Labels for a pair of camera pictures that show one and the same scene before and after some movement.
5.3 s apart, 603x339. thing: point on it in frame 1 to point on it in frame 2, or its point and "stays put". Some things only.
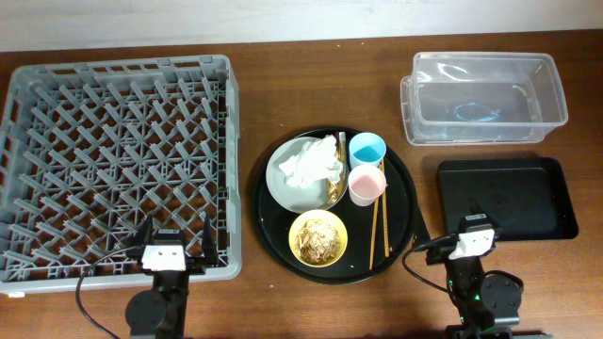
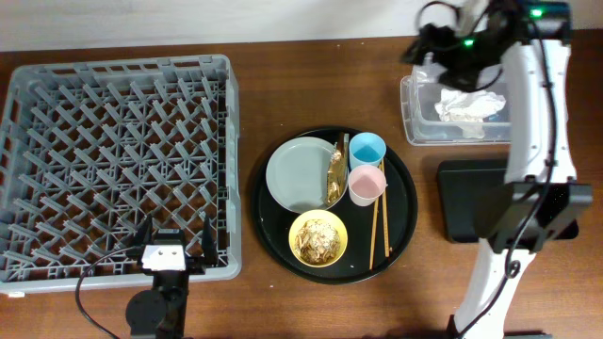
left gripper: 197,263 stays put
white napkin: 317,163 to 467,106
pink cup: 366,183 stays put
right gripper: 436,256 to 458,79
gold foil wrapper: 335,189 stays put
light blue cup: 366,149 stays put
